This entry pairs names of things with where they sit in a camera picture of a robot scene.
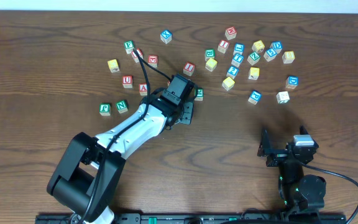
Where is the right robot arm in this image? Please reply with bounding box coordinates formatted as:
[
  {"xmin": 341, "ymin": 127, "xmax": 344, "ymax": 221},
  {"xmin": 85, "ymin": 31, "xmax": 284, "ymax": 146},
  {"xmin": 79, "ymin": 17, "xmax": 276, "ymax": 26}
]
[{"xmin": 257, "ymin": 127, "xmax": 326, "ymax": 222}]

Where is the red A block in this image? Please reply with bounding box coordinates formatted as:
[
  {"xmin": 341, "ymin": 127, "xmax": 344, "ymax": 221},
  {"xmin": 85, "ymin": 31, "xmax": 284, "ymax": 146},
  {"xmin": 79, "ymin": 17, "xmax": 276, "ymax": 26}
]
[{"xmin": 139, "ymin": 83, "xmax": 148, "ymax": 96}]

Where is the blue T block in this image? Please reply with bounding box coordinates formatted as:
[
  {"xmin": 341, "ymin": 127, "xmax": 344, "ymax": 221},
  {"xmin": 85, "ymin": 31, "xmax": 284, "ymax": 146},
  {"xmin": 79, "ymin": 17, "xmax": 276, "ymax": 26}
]
[{"xmin": 231, "ymin": 54, "xmax": 244, "ymax": 67}]

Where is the red U block left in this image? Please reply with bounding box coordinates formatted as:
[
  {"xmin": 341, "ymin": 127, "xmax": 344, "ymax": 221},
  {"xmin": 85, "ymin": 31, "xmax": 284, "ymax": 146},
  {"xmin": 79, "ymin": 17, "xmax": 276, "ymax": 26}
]
[{"xmin": 122, "ymin": 76, "xmax": 134, "ymax": 88}]

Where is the blue P block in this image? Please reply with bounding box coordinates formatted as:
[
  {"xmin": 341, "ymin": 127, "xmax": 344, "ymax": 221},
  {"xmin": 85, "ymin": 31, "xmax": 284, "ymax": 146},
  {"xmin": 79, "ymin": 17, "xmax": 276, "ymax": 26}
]
[{"xmin": 248, "ymin": 90, "xmax": 262, "ymax": 105}]

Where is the blue D block lower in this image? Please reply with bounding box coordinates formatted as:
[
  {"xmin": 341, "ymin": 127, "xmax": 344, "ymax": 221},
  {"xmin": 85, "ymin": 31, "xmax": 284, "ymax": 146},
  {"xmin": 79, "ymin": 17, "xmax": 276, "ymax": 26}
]
[{"xmin": 285, "ymin": 76, "xmax": 299, "ymax": 89}]

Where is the green B block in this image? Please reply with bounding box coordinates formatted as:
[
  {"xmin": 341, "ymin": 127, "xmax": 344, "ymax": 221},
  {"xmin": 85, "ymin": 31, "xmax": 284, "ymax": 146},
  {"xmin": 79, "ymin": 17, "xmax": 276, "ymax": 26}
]
[{"xmin": 204, "ymin": 49, "xmax": 216, "ymax": 61}]

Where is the red I block centre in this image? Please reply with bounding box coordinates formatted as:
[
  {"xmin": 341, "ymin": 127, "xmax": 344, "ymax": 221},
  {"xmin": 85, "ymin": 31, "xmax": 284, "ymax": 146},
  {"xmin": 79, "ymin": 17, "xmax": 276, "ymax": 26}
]
[{"xmin": 183, "ymin": 62, "xmax": 195, "ymax": 76}]

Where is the blue L block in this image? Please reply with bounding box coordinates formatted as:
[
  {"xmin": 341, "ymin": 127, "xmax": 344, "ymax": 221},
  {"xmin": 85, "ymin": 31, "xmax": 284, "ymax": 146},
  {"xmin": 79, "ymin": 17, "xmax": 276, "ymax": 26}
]
[{"xmin": 233, "ymin": 43, "xmax": 245, "ymax": 55}]

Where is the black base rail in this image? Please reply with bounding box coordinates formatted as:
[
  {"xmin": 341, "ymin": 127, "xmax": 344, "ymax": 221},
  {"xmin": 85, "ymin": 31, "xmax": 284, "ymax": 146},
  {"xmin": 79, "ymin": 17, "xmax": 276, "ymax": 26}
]
[{"xmin": 35, "ymin": 212, "xmax": 347, "ymax": 224}]

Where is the red X block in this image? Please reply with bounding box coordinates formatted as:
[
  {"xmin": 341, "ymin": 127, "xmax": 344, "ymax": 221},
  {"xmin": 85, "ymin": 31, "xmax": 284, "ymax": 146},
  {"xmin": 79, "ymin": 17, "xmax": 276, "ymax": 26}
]
[{"xmin": 131, "ymin": 49, "xmax": 144, "ymax": 63}]

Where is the red I block upper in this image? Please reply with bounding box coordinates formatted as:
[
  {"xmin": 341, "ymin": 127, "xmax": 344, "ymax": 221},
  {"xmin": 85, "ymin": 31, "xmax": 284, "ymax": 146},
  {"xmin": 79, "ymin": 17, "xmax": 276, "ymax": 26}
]
[{"xmin": 218, "ymin": 40, "xmax": 229, "ymax": 54}]

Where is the red i block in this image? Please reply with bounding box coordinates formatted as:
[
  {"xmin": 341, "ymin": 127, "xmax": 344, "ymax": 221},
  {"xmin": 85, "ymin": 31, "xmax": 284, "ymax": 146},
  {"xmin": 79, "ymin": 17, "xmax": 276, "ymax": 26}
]
[
  {"xmin": 183, "ymin": 62, "xmax": 195, "ymax": 76},
  {"xmin": 218, "ymin": 40, "xmax": 229, "ymax": 54}
]

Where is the green Z block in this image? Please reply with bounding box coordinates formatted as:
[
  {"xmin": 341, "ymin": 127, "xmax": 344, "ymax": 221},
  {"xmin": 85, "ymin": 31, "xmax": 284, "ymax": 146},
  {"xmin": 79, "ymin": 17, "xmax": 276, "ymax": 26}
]
[{"xmin": 247, "ymin": 52, "xmax": 260, "ymax": 65}]

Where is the yellow block far left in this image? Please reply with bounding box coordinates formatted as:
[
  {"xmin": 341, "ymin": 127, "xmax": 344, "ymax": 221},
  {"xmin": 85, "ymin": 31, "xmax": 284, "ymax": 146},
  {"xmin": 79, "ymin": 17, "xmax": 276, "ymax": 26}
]
[{"xmin": 108, "ymin": 59, "xmax": 120, "ymax": 73}]

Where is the green J block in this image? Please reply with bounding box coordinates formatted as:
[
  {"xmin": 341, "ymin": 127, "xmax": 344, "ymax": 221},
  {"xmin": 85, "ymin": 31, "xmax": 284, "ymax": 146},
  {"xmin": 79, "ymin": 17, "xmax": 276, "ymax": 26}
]
[{"xmin": 99, "ymin": 103, "xmax": 111, "ymax": 116}]

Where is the blue 2 block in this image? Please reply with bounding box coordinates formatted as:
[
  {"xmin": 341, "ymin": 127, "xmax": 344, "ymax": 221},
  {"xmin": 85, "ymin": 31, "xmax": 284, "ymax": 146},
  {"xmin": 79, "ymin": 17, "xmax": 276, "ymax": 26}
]
[{"xmin": 226, "ymin": 65, "xmax": 239, "ymax": 80}]

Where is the yellow B block far right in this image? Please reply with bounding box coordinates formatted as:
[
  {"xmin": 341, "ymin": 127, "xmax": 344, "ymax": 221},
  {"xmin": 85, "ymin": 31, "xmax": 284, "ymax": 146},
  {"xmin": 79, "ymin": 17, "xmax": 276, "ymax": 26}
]
[{"xmin": 282, "ymin": 51, "xmax": 295, "ymax": 64}]

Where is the green R block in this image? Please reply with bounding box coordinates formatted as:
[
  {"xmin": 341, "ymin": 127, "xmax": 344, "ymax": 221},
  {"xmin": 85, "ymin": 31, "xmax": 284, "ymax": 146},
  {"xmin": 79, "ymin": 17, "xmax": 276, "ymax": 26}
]
[{"xmin": 195, "ymin": 88, "xmax": 204, "ymax": 101}]

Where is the blue 5 block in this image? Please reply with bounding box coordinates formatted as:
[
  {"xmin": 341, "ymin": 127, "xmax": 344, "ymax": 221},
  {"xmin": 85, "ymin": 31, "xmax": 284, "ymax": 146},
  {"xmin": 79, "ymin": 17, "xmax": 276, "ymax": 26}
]
[{"xmin": 264, "ymin": 49, "xmax": 277, "ymax": 62}]

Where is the left black cable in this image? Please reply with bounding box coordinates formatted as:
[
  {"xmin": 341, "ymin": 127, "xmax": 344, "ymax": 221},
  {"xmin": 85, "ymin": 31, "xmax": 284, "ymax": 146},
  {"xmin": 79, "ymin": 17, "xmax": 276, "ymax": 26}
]
[{"xmin": 73, "ymin": 48, "xmax": 173, "ymax": 224}]

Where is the green N block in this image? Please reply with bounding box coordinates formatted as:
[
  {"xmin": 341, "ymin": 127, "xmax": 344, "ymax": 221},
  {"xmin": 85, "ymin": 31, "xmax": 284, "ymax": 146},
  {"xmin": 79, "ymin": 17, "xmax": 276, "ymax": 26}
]
[{"xmin": 116, "ymin": 100, "xmax": 128, "ymax": 114}]

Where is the blue D block upper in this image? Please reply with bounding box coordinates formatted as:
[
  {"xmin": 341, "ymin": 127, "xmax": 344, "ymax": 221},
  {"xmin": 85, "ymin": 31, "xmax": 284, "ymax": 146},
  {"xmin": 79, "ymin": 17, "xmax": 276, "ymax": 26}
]
[{"xmin": 270, "ymin": 41, "xmax": 283, "ymax": 54}]

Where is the yellow block centre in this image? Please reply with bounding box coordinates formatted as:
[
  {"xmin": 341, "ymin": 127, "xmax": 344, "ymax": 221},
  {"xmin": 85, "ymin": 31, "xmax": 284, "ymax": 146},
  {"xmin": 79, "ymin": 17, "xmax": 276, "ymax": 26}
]
[{"xmin": 205, "ymin": 58, "xmax": 218, "ymax": 72}]

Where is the red M block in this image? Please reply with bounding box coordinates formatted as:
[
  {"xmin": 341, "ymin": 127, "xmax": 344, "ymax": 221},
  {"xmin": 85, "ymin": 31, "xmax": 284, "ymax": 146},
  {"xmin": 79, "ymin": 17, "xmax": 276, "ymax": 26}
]
[{"xmin": 225, "ymin": 26, "xmax": 237, "ymax": 40}]

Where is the blue X block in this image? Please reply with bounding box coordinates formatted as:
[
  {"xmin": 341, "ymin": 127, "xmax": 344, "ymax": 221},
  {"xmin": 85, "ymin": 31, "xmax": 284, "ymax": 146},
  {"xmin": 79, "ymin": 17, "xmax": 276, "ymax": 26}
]
[{"xmin": 160, "ymin": 30, "xmax": 172, "ymax": 44}]

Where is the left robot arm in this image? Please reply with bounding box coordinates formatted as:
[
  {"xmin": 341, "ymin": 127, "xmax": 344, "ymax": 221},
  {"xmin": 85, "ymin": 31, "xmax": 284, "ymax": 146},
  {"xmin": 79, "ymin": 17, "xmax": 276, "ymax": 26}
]
[{"xmin": 47, "ymin": 86, "xmax": 198, "ymax": 223}]

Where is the plain L block green 7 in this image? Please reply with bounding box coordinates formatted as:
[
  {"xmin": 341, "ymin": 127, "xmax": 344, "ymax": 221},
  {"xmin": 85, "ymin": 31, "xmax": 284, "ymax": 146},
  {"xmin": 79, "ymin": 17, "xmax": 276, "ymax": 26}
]
[{"xmin": 276, "ymin": 91, "xmax": 290, "ymax": 104}]

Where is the red Q block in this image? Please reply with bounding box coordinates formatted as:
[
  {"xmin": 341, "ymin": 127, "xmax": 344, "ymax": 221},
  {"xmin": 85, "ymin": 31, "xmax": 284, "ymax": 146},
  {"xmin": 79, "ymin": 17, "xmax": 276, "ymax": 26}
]
[{"xmin": 147, "ymin": 55, "xmax": 158, "ymax": 68}]

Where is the yellow S block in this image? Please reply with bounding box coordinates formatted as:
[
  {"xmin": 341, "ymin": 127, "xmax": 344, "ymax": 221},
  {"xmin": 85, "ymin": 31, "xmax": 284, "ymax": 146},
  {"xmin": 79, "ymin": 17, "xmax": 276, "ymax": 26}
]
[{"xmin": 222, "ymin": 77, "xmax": 235, "ymax": 91}]

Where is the green F block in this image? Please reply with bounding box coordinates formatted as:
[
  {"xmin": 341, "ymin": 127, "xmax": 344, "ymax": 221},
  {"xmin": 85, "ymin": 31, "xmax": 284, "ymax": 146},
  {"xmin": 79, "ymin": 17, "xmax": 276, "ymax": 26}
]
[{"xmin": 124, "ymin": 40, "xmax": 135, "ymax": 54}]

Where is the blue d block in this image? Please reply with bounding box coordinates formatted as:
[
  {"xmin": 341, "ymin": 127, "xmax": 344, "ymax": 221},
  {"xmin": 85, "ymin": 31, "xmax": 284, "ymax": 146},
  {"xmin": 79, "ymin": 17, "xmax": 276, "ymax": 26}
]
[
  {"xmin": 270, "ymin": 41, "xmax": 283, "ymax": 54},
  {"xmin": 285, "ymin": 76, "xmax": 299, "ymax": 89}
]

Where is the yellow block upper right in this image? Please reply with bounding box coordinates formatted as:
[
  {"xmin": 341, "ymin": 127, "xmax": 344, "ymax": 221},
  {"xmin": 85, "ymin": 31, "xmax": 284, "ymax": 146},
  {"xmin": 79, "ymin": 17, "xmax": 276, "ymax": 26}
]
[{"xmin": 252, "ymin": 40, "xmax": 265, "ymax": 54}]

